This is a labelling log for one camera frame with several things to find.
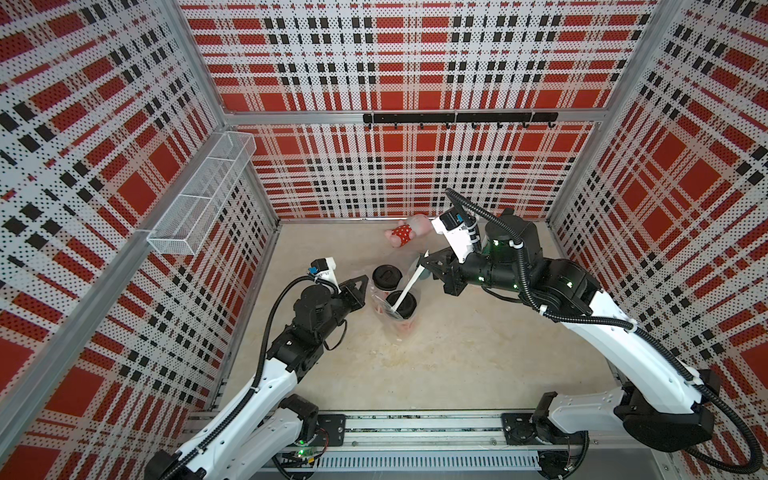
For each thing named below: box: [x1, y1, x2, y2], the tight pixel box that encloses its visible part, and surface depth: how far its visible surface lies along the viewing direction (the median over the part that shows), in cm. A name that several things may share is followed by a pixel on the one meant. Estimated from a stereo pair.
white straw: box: [391, 264, 425, 312], surface depth 65 cm
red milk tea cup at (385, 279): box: [372, 264, 403, 315], surface depth 84 cm
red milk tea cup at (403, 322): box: [385, 290, 419, 338], surface depth 75 cm
